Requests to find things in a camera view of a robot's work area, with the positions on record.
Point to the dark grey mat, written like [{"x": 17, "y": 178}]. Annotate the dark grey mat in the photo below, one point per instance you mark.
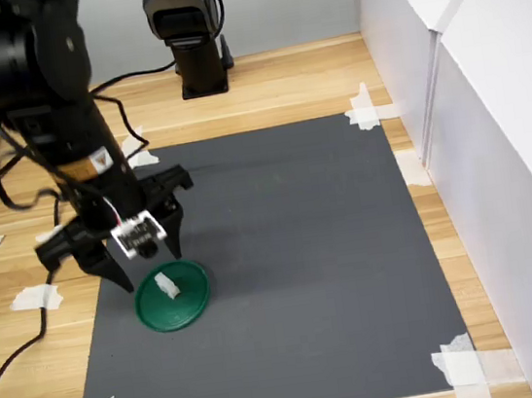
[{"x": 302, "y": 253}]

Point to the round green lid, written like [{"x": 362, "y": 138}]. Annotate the round green lid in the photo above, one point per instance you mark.
[{"x": 182, "y": 310}]

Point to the white camera box with board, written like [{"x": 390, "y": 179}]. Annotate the white camera box with board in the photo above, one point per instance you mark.
[{"x": 138, "y": 233}]

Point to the small white plastic terminal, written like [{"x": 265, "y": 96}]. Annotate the small white plastic terminal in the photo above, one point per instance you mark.
[{"x": 167, "y": 286}]

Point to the white partition panel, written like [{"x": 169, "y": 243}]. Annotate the white partition panel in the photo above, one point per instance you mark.
[
  {"x": 394, "y": 20},
  {"x": 513, "y": 176}
]

